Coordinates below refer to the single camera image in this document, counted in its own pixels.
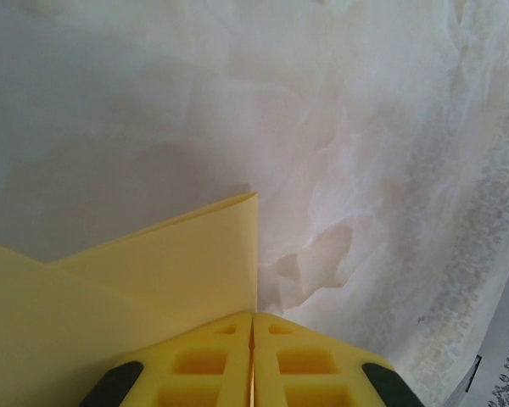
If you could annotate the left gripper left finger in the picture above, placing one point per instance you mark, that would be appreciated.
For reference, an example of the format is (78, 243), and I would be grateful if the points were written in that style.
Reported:
(203, 369)

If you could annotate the yellow square paper sheet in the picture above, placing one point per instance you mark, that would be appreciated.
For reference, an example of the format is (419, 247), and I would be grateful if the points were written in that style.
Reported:
(110, 305)

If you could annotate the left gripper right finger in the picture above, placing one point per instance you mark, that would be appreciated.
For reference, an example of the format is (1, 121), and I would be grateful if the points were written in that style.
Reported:
(314, 369)

